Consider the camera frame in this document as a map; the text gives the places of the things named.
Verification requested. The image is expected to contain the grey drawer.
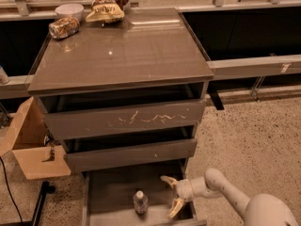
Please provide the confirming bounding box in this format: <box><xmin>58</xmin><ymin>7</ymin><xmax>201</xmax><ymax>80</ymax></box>
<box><xmin>64</xmin><ymin>138</ymin><xmax>197</xmax><ymax>172</ymax></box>
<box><xmin>38</xmin><ymin>99</ymin><xmax>205</xmax><ymax>140</ymax></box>
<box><xmin>82</xmin><ymin>160</ymin><xmax>207</xmax><ymax>226</ymax></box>

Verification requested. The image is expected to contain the grey bottom drawer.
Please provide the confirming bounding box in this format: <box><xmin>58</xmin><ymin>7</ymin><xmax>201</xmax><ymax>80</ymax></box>
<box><xmin>82</xmin><ymin>160</ymin><xmax>207</xmax><ymax>226</ymax></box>

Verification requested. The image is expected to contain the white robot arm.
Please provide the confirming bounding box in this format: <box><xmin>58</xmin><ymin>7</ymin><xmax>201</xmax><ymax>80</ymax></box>
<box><xmin>160</xmin><ymin>168</ymin><xmax>299</xmax><ymax>226</ymax></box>

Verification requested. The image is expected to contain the crumpled chip bag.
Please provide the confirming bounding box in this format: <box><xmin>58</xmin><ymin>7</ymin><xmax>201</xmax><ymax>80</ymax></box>
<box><xmin>86</xmin><ymin>0</ymin><xmax>129</xmax><ymax>24</ymax></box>

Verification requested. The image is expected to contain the grey top drawer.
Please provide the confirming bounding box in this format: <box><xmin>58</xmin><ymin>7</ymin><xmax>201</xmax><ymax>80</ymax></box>
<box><xmin>38</xmin><ymin>99</ymin><xmax>205</xmax><ymax>140</ymax></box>

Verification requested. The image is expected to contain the open cardboard box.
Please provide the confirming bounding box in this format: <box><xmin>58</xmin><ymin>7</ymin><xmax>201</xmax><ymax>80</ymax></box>
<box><xmin>0</xmin><ymin>97</ymin><xmax>71</xmax><ymax>180</ymax></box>

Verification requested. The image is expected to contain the grey drawer cabinet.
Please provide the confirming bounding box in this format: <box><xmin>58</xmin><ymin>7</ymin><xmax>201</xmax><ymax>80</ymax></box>
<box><xmin>27</xmin><ymin>7</ymin><xmax>214</xmax><ymax>177</ymax></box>

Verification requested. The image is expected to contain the grey metal railing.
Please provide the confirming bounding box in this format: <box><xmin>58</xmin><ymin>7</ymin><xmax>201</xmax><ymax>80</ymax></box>
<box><xmin>0</xmin><ymin>55</ymin><xmax>301</xmax><ymax>99</ymax></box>

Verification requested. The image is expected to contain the black cable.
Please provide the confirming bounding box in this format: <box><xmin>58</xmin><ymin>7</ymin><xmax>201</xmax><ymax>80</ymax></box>
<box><xmin>0</xmin><ymin>156</ymin><xmax>24</xmax><ymax>226</ymax></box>

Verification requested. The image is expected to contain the grey middle drawer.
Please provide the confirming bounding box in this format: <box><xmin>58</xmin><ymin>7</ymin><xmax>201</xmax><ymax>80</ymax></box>
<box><xmin>64</xmin><ymin>138</ymin><xmax>197</xmax><ymax>172</ymax></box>

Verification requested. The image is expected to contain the clear plastic water bottle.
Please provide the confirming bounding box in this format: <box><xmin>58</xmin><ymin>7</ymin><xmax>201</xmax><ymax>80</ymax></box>
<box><xmin>133</xmin><ymin>190</ymin><xmax>149</xmax><ymax>215</ymax></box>

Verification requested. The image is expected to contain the white bowl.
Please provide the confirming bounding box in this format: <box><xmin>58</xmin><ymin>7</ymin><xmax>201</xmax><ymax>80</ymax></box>
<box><xmin>55</xmin><ymin>4</ymin><xmax>84</xmax><ymax>22</ymax></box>

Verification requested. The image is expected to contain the black stand leg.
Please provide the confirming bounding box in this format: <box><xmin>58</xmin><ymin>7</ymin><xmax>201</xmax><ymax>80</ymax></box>
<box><xmin>30</xmin><ymin>181</ymin><xmax>55</xmax><ymax>226</ymax></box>

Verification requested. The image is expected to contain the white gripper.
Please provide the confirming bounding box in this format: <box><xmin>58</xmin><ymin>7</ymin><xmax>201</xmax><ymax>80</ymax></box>
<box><xmin>160</xmin><ymin>175</ymin><xmax>207</xmax><ymax>218</ymax></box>

